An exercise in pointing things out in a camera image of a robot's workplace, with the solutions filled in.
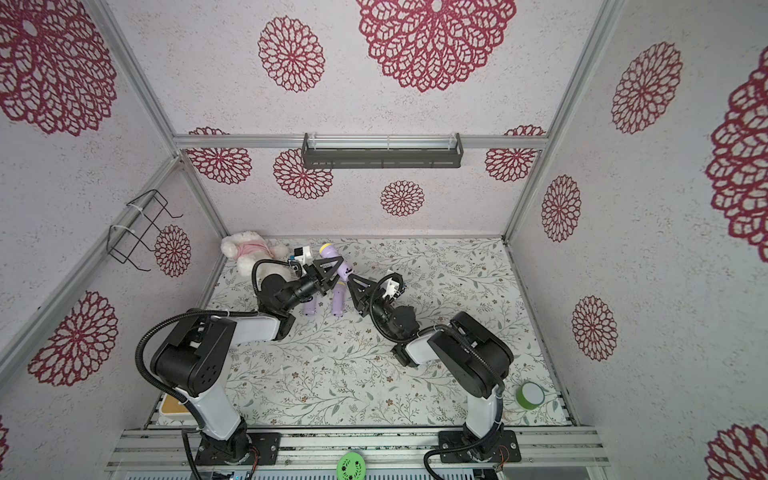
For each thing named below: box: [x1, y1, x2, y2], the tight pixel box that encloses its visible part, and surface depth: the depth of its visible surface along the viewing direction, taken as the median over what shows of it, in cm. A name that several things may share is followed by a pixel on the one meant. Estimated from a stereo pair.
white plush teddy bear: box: [220, 231, 289, 277], surface depth 107 cm
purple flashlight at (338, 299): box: [332, 281, 347, 317], surface depth 101 cm
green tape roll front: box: [336, 452, 367, 480], surface depth 69 cm
